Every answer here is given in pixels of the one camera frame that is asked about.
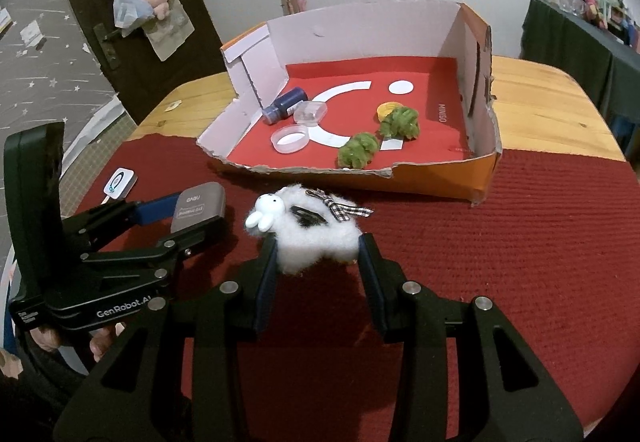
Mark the small clear plastic box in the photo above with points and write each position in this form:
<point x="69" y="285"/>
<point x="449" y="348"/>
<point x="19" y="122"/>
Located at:
<point x="310" y="113"/>

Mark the dark cloth covered table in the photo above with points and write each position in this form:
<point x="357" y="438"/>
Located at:
<point x="565" y="52"/>

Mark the orange cardboard box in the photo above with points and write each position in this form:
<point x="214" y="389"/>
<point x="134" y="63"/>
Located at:
<point x="370" y="122"/>

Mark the row of small figurines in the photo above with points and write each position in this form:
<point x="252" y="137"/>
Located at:
<point x="595" y="2"/>

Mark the white square charger device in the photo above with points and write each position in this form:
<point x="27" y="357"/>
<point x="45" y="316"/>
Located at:
<point x="120" y="183"/>

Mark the red woven mat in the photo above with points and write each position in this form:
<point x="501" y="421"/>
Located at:
<point x="500" y="272"/>

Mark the small white sticker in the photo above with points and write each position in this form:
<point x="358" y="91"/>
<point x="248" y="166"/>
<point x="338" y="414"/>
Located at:
<point x="173" y="105"/>

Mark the round clear plastic lid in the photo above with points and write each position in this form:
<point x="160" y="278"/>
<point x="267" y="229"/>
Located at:
<point x="290" y="139"/>

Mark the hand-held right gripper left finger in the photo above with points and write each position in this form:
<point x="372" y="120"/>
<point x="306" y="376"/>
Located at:
<point x="265" y="283"/>

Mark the green plush toy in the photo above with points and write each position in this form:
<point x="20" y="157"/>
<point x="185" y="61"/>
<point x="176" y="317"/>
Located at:
<point x="359" y="150"/>
<point x="400" y="123"/>

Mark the clear plastic bag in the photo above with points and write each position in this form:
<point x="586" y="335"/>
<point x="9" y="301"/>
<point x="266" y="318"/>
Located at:
<point x="129" y="9"/>

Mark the grey square case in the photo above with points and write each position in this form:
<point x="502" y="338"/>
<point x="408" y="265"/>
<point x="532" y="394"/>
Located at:
<point x="197" y="208"/>

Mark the blue paint bottle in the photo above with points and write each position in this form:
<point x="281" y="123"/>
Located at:
<point x="286" y="104"/>

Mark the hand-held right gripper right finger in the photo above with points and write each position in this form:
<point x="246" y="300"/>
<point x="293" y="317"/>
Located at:
<point x="372" y="283"/>

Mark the person's left hand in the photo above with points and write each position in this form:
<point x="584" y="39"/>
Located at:
<point x="104" y="344"/>

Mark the white fluffy sheep plush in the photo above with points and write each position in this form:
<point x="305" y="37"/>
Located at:
<point x="315" y="237"/>

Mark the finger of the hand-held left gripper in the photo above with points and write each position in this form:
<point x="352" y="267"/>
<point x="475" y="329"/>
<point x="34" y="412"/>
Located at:
<point x="170" y="247"/>
<point x="150" y="211"/>

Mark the yellow bottle cap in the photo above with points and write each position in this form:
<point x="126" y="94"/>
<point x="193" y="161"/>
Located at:
<point x="385" y="108"/>

